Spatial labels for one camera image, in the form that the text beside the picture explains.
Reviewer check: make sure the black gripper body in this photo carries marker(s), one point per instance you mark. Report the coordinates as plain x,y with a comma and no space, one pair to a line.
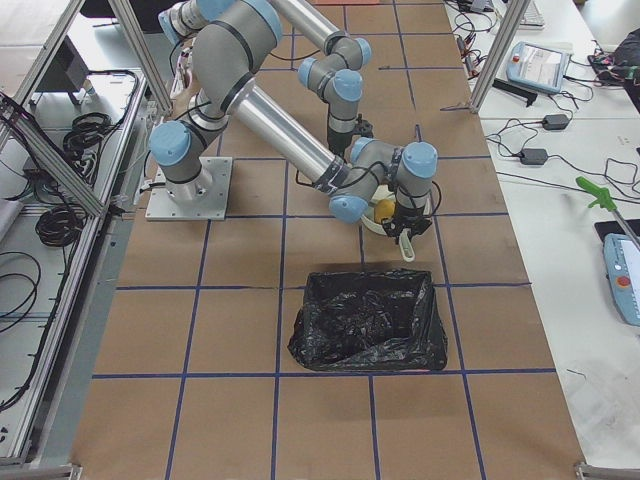
336,141
406,218

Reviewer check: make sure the yellow potato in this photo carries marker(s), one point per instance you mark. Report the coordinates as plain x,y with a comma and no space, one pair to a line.
383,210

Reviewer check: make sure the pale green dustpan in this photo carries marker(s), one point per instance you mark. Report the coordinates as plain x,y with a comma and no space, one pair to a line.
405,245

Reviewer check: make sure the black trash bag bin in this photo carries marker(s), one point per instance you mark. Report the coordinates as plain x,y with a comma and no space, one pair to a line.
369,321

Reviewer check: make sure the black power adapter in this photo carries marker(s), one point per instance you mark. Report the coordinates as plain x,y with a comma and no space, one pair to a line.
555,122

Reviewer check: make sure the blue teach pendant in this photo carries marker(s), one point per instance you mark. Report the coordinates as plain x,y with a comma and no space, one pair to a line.
536,67
621,258

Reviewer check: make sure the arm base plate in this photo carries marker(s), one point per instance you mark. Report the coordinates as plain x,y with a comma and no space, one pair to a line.
204,198

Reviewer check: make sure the green handled tool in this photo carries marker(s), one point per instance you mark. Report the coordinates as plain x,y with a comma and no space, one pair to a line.
604,200

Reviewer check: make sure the aluminium frame post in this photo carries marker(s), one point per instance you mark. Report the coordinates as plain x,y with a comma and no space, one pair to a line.
500,46

